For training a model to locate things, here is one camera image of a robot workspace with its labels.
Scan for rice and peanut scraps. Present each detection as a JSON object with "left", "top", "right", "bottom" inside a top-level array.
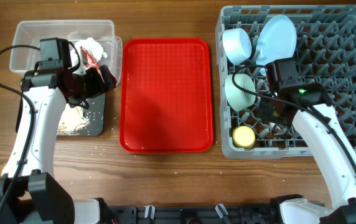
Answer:
[{"left": 56, "top": 95, "right": 103, "bottom": 136}]

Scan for mint green bowl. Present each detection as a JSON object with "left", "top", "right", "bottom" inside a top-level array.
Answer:
[{"left": 225, "top": 73, "right": 256, "bottom": 111}]

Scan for yellow plastic cup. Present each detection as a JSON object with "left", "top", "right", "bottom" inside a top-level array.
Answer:
[{"left": 232, "top": 126, "right": 256, "bottom": 149}]

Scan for light blue plate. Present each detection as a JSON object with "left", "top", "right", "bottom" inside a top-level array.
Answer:
[{"left": 256, "top": 15, "right": 297, "bottom": 65}]

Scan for blue bowl with food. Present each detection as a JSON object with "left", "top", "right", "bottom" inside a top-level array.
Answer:
[{"left": 222, "top": 28, "right": 252, "bottom": 65}]

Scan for red ketchup packet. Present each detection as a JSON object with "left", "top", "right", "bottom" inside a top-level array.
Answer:
[{"left": 80, "top": 47, "right": 100, "bottom": 70}]

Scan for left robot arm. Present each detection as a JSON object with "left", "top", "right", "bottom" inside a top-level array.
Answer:
[{"left": 0, "top": 38, "right": 118, "bottom": 223}]

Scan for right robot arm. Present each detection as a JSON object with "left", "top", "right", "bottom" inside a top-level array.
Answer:
[{"left": 265, "top": 58, "right": 356, "bottom": 223}]

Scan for black waste tray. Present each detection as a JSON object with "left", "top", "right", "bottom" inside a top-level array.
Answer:
[{"left": 15, "top": 80, "right": 107, "bottom": 138}]

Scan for grey dishwasher rack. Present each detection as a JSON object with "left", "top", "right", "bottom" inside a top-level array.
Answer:
[{"left": 215, "top": 5, "right": 356, "bottom": 159}]

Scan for red serving tray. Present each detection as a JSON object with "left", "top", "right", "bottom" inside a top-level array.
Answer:
[{"left": 118, "top": 37, "right": 213, "bottom": 154}]

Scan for clear plastic bin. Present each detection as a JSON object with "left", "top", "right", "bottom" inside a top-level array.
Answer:
[{"left": 9, "top": 20, "right": 123, "bottom": 84}]

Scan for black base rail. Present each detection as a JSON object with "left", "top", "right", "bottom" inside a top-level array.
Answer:
[{"left": 108, "top": 204, "right": 278, "bottom": 224}]

